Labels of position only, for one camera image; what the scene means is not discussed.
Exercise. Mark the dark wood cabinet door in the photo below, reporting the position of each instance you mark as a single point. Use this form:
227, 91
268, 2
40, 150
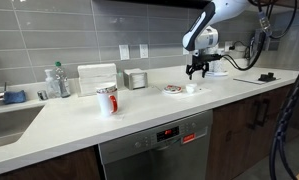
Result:
232, 143
279, 110

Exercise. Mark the white countertop appliance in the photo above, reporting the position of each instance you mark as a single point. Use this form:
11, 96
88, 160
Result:
219, 68

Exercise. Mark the white outlet with plug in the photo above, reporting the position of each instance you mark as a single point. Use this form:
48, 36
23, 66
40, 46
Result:
229, 46

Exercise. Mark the dark upper cabinet underside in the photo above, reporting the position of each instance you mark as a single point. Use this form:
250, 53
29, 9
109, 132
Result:
155, 2

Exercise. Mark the small metal cup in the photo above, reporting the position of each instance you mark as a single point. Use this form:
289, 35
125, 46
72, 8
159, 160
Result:
42, 95

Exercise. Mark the large white paper sheet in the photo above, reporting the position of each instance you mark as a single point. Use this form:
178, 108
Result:
202, 91

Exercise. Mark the blue sponge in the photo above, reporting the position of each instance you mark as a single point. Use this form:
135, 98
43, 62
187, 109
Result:
14, 97

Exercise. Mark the colourful patterned small plate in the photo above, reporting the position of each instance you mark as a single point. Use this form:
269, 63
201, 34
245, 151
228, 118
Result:
172, 89

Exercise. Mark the white wall outlet plate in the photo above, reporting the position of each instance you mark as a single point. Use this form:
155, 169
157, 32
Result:
143, 51

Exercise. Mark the white paper towel stack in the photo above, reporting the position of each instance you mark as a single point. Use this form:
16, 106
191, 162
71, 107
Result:
95, 76

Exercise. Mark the thin grey sheet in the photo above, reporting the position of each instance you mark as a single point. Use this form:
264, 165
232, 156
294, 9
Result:
245, 80

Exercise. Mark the wood cabinet under sink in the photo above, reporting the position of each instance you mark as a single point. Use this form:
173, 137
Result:
55, 166

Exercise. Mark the white wall switch plate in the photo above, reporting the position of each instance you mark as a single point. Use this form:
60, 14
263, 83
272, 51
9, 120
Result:
124, 52

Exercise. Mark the small black object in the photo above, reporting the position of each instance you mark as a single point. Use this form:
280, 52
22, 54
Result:
267, 77

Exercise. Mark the white sink basin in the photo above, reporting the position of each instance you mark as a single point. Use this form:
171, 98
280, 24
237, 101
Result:
9, 126

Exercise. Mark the green cap water bottle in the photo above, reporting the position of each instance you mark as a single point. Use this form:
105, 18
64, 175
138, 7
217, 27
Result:
63, 83

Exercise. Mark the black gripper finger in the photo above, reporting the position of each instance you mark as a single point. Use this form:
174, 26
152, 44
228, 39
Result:
204, 68
190, 70

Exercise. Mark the small white cup object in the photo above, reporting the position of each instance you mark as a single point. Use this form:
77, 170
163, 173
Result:
191, 88

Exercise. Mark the stainless steel dishwasher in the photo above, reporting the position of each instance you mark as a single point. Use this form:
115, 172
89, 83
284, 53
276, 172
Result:
149, 156

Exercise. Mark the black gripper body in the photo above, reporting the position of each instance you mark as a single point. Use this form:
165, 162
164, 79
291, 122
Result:
204, 57

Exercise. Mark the metal napkin dispenser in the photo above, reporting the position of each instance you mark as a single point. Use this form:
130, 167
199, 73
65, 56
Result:
135, 80

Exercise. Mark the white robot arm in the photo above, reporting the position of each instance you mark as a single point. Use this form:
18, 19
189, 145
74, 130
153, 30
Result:
202, 20

